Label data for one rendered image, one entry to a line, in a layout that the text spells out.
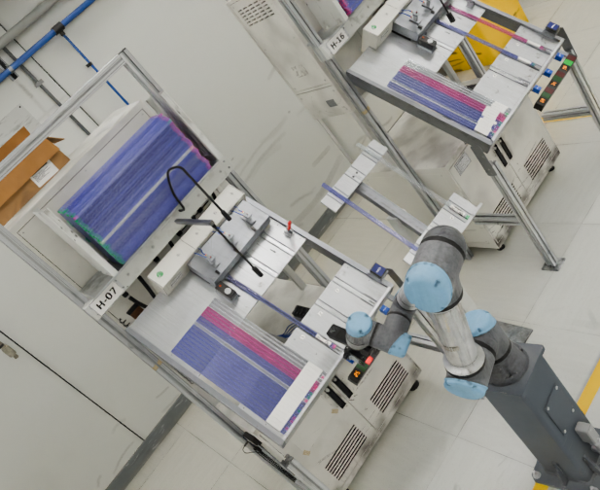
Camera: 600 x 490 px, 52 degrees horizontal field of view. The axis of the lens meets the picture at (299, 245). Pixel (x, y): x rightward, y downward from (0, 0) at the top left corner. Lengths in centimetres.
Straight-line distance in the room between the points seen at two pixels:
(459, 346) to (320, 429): 107
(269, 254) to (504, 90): 125
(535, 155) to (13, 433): 318
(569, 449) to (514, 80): 155
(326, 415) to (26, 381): 186
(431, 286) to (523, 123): 202
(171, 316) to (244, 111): 216
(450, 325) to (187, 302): 109
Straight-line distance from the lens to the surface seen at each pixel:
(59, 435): 397
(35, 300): 376
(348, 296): 230
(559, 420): 218
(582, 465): 235
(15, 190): 252
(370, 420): 279
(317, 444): 265
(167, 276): 233
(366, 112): 291
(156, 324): 236
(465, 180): 305
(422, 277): 148
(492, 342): 189
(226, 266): 232
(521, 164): 338
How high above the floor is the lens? 203
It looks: 26 degrees down
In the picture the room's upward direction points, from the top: 41 degrees counter-clockwise
